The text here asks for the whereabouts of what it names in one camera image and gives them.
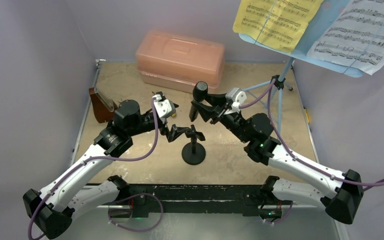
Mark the yellow sheet music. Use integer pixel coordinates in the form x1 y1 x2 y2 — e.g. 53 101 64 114
232 0 323 54

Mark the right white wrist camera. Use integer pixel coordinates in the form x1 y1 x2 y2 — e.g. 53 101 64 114
224 87 247 115

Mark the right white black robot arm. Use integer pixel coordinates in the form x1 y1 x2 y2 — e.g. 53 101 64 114
189 92 364 225

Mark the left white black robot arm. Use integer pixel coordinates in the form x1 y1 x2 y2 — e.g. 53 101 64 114
23 92 184 240

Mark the brown wooden metronome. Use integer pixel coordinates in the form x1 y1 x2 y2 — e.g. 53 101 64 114
88 87 118 124

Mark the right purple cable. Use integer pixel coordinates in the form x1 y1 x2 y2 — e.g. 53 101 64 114
239 79 384 188

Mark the black round microphone stand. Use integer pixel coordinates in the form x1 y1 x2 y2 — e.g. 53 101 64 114
181 124 206 166

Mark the black microphone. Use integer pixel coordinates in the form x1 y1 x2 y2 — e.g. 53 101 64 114
189 81 209 122

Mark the clear plastic metronome cover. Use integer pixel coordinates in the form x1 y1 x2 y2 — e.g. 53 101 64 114
94 87 115 112

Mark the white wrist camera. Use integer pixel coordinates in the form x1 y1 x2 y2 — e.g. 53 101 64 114
152 95 176 120
224 87 247 115

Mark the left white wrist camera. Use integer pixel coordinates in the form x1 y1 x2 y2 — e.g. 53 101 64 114
152 95 176 120

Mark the light blue music stand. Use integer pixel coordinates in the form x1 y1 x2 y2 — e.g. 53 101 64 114
238 0 363 129

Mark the white sheet music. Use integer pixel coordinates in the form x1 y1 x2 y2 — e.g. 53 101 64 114
307 0 384 75

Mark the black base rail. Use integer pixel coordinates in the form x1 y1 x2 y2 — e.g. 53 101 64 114
106 183 291 218

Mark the pink plastic storage box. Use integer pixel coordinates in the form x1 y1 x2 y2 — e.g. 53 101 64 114
135 30 225 93

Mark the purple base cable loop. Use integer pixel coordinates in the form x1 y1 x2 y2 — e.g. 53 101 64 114
107 193 164 233

